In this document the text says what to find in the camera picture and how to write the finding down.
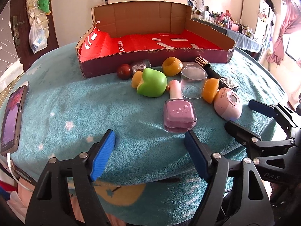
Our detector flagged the pink round speaker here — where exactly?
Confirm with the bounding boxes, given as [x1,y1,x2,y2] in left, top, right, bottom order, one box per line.
[214,87,242,121]

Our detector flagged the pink nail polish bottle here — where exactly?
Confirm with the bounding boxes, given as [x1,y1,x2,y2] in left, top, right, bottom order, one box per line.
[163,80,198,133]

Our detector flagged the black nail polish studded cap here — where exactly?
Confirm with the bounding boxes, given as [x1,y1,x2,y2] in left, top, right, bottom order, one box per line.
[195,56,239,92]

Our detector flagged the orange round lid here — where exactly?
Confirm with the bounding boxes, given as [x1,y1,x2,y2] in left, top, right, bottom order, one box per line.
[202,78,219,104]

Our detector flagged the clear glass cup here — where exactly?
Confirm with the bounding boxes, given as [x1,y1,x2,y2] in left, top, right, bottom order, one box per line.
[180,66,208,99]

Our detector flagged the dark red ball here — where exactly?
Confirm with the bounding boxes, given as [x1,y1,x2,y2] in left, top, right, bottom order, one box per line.
[116,64,132,80]

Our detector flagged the green frog toy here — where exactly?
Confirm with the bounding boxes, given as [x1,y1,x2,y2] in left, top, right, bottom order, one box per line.
[131,68,167,98]

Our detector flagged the orange ring cup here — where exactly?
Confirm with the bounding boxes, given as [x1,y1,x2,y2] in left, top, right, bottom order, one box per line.
[162,57,183,77]

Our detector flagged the glitter jar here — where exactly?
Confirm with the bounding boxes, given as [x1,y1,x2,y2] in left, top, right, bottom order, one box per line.
[130,59,151,75]

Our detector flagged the teal star blanket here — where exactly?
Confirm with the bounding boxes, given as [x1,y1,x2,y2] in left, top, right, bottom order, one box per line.
[0,42,289,226]

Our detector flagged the cluttered desk blue cloth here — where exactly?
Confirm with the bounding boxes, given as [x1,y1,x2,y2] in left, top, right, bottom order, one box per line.
[191,4,265,61]

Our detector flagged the pink curtain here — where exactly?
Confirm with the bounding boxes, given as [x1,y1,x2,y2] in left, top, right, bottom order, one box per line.
[266,0,300,65]

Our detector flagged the black smartphone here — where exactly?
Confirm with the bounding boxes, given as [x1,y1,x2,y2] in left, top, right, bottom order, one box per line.
[1,82,28,156]

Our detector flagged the white wardrobe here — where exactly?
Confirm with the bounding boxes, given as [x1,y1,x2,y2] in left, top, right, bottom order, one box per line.
[240,0,276,44]

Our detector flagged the cardboard tray red lining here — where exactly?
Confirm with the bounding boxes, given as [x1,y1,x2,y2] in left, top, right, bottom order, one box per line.
[75,1,235,78]

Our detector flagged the dark brown door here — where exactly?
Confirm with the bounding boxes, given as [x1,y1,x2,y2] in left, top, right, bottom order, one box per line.
[9,0,60,73]

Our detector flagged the white plastic bag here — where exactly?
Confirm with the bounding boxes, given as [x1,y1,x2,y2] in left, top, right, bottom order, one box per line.
[29,21,47,54]

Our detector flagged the green plush toy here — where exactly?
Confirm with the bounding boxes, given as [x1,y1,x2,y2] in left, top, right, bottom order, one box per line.
[37,0,51,15]

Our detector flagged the beige hanging organizer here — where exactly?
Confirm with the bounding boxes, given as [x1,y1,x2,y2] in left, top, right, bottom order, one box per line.
[26,0,49,38]

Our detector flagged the white charging cable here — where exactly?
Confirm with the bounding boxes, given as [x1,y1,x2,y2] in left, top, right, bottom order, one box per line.
[6,152,36,193]

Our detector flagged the door handle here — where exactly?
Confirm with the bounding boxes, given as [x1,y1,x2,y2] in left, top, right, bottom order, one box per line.
[12,15,24,46]

